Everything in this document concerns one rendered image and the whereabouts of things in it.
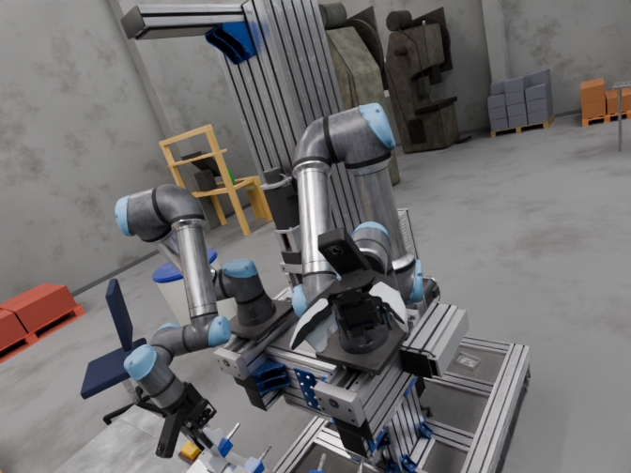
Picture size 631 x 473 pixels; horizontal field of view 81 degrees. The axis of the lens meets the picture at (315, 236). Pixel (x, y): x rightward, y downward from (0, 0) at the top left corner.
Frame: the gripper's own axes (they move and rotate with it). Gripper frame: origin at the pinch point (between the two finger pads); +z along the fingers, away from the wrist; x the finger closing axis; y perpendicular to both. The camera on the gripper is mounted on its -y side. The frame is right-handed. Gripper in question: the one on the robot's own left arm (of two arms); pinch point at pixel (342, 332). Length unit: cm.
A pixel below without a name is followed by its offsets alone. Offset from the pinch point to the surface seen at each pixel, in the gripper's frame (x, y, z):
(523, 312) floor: -41, 153, -208
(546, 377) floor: -35, 152, -145
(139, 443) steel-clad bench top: 108, 52, -42
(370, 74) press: 28, -51, -623
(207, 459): 61, 43, -24
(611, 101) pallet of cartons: -326, 158, -740
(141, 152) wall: 458, -102, -578
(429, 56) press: -81, -42, -866
